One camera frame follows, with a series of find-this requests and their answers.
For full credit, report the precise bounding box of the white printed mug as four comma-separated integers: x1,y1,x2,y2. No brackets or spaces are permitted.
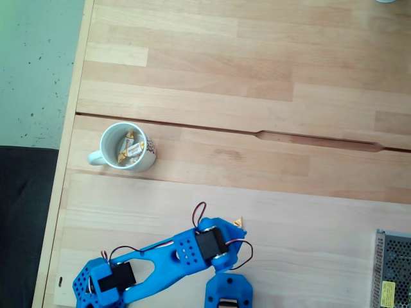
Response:
87,121,157,173

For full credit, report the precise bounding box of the light wooden board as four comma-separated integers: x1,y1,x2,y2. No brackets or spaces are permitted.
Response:
52,171,411,308

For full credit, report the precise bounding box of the metal mesh power supply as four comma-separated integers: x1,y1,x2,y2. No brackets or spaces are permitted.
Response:
371,228,411,308

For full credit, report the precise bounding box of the dark grey chair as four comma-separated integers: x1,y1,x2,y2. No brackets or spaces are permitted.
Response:
0,145,60,308

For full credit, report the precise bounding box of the red white servo cable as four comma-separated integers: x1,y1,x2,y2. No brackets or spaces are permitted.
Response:
192,201,207,230
226,239,254,271

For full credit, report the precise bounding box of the blue post base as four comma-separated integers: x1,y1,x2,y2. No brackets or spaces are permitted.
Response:
205,272,254,308

